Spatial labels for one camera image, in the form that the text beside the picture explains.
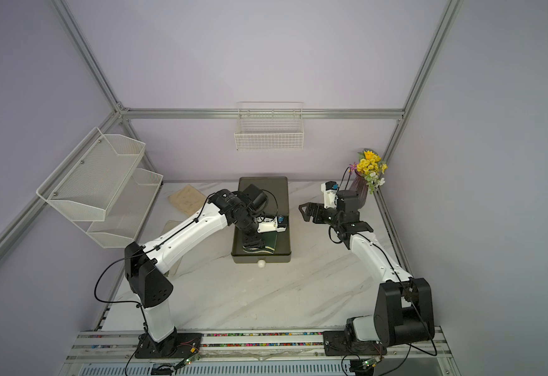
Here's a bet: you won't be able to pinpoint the white wire wall basket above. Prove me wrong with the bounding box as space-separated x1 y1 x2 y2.
234 101 305 151

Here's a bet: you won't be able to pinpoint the beige rubber glove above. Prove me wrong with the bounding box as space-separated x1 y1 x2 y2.
168 185 206 217

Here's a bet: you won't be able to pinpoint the yellow artificial flowers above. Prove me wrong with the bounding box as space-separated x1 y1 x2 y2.
349 149 388 194

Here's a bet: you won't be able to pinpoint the olive three-drawer cabinet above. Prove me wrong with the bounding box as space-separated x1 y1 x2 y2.
238 176 290 217

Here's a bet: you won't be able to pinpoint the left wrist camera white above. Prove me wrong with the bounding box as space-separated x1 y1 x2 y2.
257 216 289 233

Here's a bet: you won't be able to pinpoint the white two-tier mesh shelf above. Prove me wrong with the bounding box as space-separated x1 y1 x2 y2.
37 128 163 248

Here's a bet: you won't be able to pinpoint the aluminium frame profile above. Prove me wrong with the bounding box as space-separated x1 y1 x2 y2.
120 108 405 120

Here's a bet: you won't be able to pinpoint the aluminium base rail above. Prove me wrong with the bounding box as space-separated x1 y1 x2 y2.
60 327 460 375

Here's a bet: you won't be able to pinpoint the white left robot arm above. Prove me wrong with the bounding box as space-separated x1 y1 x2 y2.
124 184 268 343

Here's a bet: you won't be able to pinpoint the purple glass vase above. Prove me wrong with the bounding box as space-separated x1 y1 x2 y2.
349 173 369 208

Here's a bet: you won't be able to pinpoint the olive drawer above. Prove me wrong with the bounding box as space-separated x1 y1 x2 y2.
231 215 292 264

